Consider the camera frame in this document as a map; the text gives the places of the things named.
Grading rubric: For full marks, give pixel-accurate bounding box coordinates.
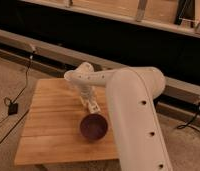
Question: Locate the clear plastic bottle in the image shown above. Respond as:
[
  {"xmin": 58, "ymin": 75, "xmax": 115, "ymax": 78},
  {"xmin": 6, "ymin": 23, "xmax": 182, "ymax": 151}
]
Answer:
[{"xmin": 86, "ymin": 98, "xmax": 101, "ymax": 114}]

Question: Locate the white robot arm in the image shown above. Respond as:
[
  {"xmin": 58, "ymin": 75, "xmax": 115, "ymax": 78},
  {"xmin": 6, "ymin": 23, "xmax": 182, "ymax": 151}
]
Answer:
[{"xmin": 64, "ymin": 62, "xmax": 173, "ymax": 171}]

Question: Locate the dark purple bowl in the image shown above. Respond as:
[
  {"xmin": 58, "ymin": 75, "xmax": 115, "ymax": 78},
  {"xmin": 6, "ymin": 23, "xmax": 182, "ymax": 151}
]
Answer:
[{"xmin": 80, "ymin": 114, "xmax": 108, "ymax": 141}]

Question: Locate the wooden table board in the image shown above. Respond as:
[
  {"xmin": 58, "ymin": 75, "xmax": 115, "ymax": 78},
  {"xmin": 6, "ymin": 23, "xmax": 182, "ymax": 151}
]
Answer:
[{"xmin": 14, "ymin": 78, "xmax": 118, "ymax": 165}]

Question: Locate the black power adapter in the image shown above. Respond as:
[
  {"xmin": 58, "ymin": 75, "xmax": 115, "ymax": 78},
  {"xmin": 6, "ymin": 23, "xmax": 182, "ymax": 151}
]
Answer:
[{"xmin": 8, "ymin": 103, "xmax": 18, "ymax": 115}]

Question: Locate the black floor cable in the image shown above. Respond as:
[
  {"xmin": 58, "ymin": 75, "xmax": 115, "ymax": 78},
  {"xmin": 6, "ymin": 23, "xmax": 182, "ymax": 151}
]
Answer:
[{"xmin": 0, "ymin": 108, "xmax": 30, "ymax": 152}]

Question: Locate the black cable left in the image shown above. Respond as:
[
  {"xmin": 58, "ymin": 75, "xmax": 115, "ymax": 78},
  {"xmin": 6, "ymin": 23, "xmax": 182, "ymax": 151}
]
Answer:
[{"xmin": 3, "ymin": 49, "xmax": 35, "ymax": 108}]

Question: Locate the black cable right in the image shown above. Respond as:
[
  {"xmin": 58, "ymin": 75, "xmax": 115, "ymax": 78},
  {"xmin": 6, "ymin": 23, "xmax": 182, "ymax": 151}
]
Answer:
[{"xmin": 176, "ymin": 101, "xmax": 200, "ymax": 141}]

